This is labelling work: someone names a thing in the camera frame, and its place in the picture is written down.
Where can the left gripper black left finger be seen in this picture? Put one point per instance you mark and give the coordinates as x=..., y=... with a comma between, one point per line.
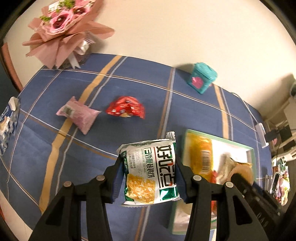
x=62, y=218

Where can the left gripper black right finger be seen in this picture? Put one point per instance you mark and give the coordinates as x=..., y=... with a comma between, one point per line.
x=235, y=218

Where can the jelly pudding cup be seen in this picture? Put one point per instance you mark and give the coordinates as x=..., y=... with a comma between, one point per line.
x=244, y=171

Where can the yellow swiss roll packet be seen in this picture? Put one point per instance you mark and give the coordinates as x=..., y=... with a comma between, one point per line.
x=240, y=164

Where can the clear packet round cake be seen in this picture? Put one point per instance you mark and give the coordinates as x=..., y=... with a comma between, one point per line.
x=181, y=218

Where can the cream white snack packet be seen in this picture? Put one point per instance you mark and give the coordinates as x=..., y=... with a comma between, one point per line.
x=226, y=165

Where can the orange yellow cake packet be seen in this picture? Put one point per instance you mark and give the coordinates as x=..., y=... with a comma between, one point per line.
x=200, y=155

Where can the green white corn snack packet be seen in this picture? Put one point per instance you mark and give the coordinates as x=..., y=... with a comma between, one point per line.
x=149, y=168

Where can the teal-rimmed white tray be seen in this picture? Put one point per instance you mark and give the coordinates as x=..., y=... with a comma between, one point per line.
x=238, y=152

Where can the black power adapter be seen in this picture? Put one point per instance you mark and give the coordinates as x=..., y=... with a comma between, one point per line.
x=271, y=135

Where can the white power strip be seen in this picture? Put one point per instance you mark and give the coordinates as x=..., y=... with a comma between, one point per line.
x=261, y=133

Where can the blue plaid tablecloth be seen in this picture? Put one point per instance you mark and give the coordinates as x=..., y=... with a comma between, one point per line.
x=47, y=150

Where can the pink snack packet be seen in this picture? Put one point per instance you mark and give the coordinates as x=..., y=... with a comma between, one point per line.
x=81, y=115

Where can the blue white tissue pack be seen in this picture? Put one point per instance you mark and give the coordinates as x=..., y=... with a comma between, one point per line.
x=9, y=121

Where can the small red snack packet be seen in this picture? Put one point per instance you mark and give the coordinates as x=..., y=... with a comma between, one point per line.
x=126, y=107

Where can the teal toy house box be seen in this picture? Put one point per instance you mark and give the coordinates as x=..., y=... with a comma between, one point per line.
x=202, y=77

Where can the pink paper flower bouquet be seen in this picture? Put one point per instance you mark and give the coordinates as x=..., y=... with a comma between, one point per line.
x=65, y=31

